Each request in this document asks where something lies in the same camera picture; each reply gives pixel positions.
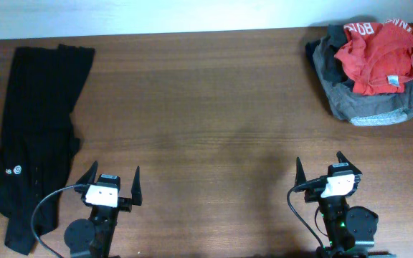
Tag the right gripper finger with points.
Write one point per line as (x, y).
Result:
(342, 159)
(300, 174)

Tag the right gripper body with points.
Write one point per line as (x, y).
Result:
(338, 203)

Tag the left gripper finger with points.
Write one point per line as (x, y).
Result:
(89, 176)
(136, 191)

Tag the black polo shirt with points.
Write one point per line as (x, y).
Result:
(37, 138)

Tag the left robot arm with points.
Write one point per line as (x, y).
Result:
(92, 237)

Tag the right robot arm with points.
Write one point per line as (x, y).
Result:
(350, 229)

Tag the grey garment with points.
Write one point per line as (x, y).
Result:
(360, 110)

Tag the red t-shirt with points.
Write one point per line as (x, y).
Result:
(378, 57)

